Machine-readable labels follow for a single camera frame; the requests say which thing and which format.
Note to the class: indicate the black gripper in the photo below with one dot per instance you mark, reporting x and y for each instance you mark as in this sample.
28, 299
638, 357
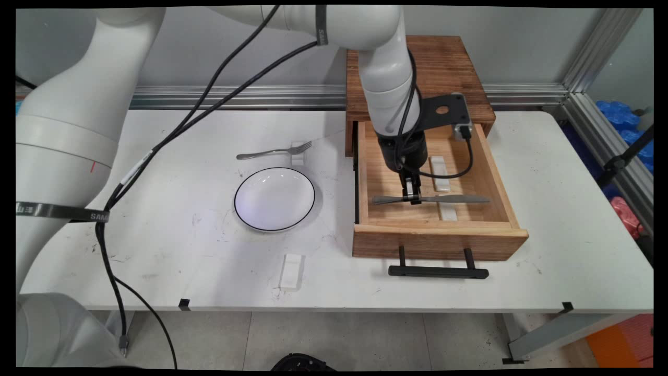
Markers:
402, 154

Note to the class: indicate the stainless steel table knife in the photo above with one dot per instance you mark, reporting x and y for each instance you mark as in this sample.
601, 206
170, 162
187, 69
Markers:
459, 199

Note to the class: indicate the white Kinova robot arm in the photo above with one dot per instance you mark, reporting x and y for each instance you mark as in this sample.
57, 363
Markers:
62, 104

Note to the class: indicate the light wooden drawer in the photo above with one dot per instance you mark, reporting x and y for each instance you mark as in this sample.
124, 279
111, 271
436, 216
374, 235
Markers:
438, 243

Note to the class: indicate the white plate with black rim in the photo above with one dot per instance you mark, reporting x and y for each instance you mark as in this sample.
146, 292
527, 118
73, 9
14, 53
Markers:
274, 201

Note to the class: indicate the stainless steel fork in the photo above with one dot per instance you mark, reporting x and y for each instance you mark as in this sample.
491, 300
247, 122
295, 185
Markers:
261, 154

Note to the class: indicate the black tape corner mark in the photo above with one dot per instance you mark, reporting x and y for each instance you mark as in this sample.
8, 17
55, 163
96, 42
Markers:
568, 307

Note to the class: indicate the grey metal table leg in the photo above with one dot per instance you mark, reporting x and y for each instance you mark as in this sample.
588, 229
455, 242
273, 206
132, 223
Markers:
553, 337

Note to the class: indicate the black equipment on floor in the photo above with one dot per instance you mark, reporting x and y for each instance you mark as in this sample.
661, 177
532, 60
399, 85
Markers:
302, 364

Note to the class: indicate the black stand pole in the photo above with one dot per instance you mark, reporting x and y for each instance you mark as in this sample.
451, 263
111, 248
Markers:
618, 163

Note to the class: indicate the red plastic bag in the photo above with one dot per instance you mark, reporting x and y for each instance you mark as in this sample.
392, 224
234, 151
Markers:
626, 216

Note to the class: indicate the blue plastic bags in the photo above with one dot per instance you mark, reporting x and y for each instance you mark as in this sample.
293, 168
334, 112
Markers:
618, 115

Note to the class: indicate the orange box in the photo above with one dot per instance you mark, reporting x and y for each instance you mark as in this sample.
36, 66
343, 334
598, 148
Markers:
626, 342

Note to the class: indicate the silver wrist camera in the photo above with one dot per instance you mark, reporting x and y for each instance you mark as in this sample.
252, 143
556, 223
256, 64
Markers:
462, 130

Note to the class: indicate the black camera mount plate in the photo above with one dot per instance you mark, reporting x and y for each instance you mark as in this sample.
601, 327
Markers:
454, 107

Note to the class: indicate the horizontal aluminium frame rail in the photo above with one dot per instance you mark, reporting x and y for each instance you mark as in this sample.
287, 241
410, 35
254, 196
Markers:
235, 96

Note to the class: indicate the aluminium side frame rail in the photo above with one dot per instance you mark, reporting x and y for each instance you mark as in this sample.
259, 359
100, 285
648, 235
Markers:
610, 151

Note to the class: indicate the aluminium frame post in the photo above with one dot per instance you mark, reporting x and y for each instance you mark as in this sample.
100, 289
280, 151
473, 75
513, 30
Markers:
600, 49

